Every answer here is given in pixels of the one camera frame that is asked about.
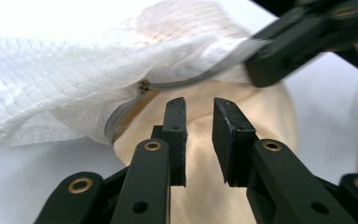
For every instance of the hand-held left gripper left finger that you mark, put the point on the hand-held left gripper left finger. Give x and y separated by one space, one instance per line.
149 186

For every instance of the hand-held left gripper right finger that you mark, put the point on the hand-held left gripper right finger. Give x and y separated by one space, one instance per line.
273 180

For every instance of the cream cloth garment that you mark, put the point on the cream cloth garment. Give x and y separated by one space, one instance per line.
199 102

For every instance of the white mesh laundry bag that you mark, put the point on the white mesh laundry bag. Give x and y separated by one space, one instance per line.
74 77

